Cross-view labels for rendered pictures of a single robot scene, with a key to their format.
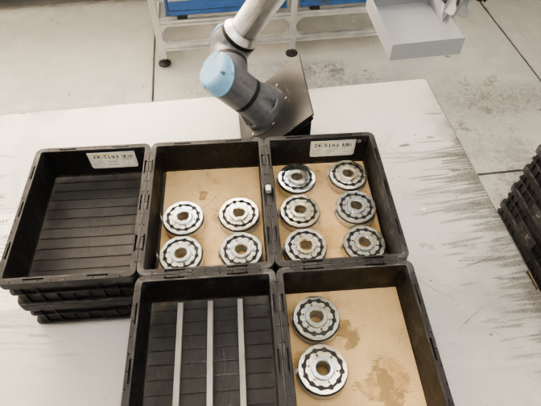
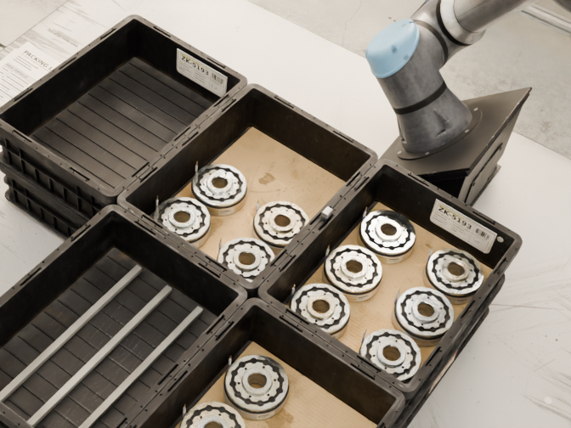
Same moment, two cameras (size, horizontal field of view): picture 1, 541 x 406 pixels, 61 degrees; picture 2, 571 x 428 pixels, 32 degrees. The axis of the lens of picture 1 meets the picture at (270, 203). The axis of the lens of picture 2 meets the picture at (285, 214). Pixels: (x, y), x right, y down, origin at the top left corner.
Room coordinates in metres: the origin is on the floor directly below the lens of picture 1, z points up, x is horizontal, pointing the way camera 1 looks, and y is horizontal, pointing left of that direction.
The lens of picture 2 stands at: (-0.28, -0.53, 2.24)
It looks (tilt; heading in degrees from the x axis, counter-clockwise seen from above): 50 degrees down; 32
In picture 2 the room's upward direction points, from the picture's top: 9 degrees clockwise
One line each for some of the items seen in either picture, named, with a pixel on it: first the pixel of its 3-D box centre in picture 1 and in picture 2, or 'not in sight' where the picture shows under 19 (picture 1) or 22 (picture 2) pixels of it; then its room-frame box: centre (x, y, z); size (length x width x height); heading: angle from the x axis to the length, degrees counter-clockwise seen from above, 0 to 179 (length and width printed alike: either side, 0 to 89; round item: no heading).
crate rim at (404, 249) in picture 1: (329, 194); (393, 268); (0.70, -0.15, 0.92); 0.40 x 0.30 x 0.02; 4
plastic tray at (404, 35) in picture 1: (411, 22); not in sight; (1.21, -0.41, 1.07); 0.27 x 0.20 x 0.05; 7
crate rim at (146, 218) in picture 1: (207, 201); (251, 181); (0.67, 0.15, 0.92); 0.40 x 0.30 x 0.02; 4
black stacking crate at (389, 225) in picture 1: (327, 206); (388, 286); (0.70, -0.15, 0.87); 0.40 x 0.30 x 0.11; 4
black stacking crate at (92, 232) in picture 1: (89, 221); (124, 121); (0.65, 0.45, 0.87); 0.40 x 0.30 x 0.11; 4
